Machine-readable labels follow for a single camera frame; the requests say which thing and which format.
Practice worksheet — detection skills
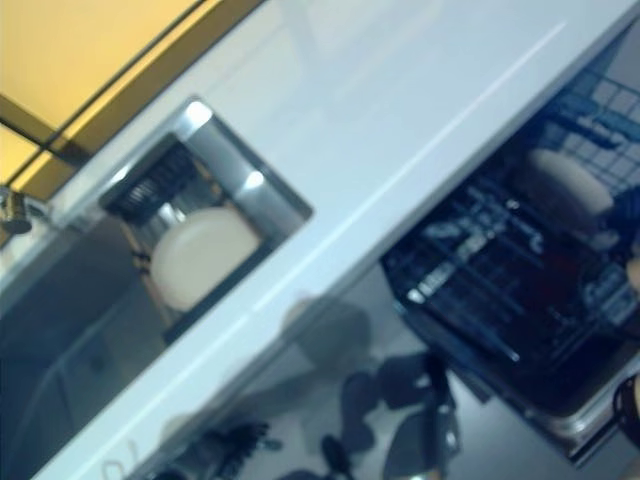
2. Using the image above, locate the chrome pull-down faucet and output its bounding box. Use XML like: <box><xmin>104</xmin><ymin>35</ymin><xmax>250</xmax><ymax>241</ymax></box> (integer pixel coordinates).
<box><xmin>0</xmin><ymin>187</ymin><xmax>35</xmax><ymax>235</ymax></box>

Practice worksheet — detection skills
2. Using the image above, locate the black sink dish rack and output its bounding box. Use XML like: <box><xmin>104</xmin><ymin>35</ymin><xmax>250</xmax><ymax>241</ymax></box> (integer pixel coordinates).
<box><xmin>99</xmin><ymin>134</ymin><xmax>261</xmax><ymax>346</ymax></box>

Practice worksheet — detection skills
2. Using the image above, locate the dishwasher wire rack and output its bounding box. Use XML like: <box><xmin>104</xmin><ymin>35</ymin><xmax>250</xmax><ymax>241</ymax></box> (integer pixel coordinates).
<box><xmin>382</xmin><ymin>64</ymin><xmax>640</xmax><ymax>351</ymax></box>

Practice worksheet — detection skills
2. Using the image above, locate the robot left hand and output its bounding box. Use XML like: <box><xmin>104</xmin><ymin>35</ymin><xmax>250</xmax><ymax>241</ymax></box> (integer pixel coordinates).
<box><xmin>217</xmin><ymin>422</ymin><xmax>274</xmax><ymax>466</ymax></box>

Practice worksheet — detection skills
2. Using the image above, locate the black built-in dishwasher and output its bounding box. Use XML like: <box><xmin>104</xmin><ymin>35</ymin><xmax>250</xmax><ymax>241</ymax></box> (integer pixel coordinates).
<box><xmin>379</xmin><ymin>29</ymin><xmax>640</xmax><ymax>464</ymax></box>

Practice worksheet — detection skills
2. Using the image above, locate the small cream plate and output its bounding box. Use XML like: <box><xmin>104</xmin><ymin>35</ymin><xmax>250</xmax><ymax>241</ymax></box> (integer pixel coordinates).
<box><xmin>151</xmin><ymin>207</ymin><xmax>262</xmax><ymax>312</ymax></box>

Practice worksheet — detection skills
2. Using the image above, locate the large cream plate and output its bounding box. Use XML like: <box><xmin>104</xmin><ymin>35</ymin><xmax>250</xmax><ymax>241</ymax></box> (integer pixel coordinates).
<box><xmin>524</xmin><ymin>147</ymin><xmax>615</xmax><ymax>217</ymax></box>

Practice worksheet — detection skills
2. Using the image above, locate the stainless steel sink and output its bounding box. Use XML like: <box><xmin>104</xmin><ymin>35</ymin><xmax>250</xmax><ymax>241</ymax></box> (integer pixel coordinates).
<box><xmin>0</xmin><ymin>97</ymin><xmax>315</xmax><ymax>456</ymax></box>

